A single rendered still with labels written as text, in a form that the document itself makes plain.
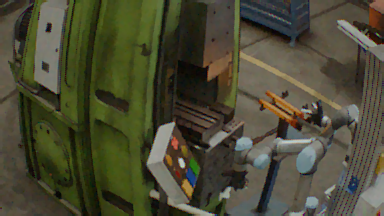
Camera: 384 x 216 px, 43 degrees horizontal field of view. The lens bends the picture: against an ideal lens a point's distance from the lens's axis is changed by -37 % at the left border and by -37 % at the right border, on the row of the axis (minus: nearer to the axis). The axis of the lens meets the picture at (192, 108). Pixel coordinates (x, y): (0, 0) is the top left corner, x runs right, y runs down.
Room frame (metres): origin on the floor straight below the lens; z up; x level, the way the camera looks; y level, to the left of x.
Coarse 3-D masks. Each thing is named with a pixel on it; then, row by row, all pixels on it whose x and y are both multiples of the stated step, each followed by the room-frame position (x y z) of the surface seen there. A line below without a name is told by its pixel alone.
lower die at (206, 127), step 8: (176, 96) 3.55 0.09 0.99; (184, 104) 3.46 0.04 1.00; (192, 104) 3.48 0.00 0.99; (176, 112) 3.39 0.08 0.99; (184, 112) 3.39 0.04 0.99; (192, 112) 3.38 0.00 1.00; (208, 112) 3.41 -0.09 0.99; (216, 112) 3.42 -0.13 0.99; (184, 120) 3.33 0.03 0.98; (192, 120) 3.32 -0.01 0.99; (200, 120) 3.33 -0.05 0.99; (208, 120) 3.32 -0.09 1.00; (192, 128) 3.26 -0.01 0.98; (200, 128) 3.27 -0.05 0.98; (208, 128) 3.27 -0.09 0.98; (216, 128) 3.34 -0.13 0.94; (192, 136) 3.25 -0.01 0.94; (200, 136) 3.23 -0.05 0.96; (208, 136) 3.28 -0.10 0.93
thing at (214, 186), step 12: (180, 96) 3.69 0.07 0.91; (240, 120) 3.49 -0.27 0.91; (216, 132) 3.34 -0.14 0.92; (240, 132) 3.45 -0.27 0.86; (192, 144) 3.22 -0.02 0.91; (216, 144) 3.24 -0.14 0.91; (204, 156) 3.17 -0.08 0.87; (216, 156) 3.25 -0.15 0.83; (228, 156) 3.37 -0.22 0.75; (204, 168) 3.17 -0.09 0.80; (216, 168) 3.27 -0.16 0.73; (228, 168) 3.39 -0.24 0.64; (204, 180) 3.17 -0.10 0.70; (216, 180) 3.29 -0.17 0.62; (204, 192) 3.19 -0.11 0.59; (216, 192) 3.31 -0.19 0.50; (192, 204) 3.19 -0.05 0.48
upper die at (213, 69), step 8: (224, 56) 3.35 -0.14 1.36; (184, 64) 3.30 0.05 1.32; (216, 64) 3.29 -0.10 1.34; (224, 64) 3.36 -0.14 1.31; (184, 72) 3.30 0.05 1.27; (192, 72) 3.27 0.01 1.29; (200, 72) 3.25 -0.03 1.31; (208, 72) 3.23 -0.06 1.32; (216, 72) 3.29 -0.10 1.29; (208, 80) 3.23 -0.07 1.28
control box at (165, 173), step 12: (168, 132) 2.87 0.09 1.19; (156, 144) 2.79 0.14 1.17; (168, 144) 2.77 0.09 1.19; (180, 144) 2.88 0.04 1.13; (156, 156) 2.68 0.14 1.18; (180, 156) 2.81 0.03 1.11; (192, 156) 2.93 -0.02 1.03; (156, 168) 2.62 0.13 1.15; (168, 168) 2.63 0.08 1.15; (180, 168) 2.74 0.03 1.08; (168, 180) 2.61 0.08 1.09; (180, 180) 2.67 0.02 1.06; (168, 192) 2.61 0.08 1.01; (180, 192) 2.61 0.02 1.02; (192, 192) 2.70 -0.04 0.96; (180, 204) 2.61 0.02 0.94
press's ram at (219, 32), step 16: (192, 0) 3.23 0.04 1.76; (208, 0) 3.25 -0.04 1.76; (224, 0) 3.33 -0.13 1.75; (192, 16) 3.23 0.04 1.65; (208, 16) 3.19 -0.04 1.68; (224, 16) 3.33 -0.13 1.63; (192, 32) 3.22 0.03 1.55; (208, 32) 3.20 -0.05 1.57; (224, 32) 3.34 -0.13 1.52; (192, 48) 3.22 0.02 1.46; (208, 48) 3.21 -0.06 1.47; (224, 48) 3.35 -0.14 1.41; (192, 64) 3.21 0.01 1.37; (208, 64) 3.22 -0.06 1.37
